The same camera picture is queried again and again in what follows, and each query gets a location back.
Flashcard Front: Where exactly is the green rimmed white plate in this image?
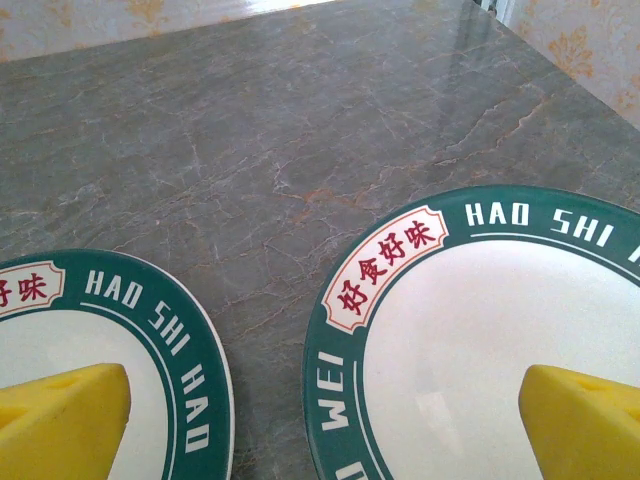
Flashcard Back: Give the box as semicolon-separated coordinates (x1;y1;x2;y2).
302;184;640;480
0;248;236;480

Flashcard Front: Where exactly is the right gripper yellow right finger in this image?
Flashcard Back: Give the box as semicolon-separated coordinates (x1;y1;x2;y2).
517;364;640;480

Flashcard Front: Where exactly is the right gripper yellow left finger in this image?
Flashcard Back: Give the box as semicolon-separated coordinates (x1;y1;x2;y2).
0;363;132;480

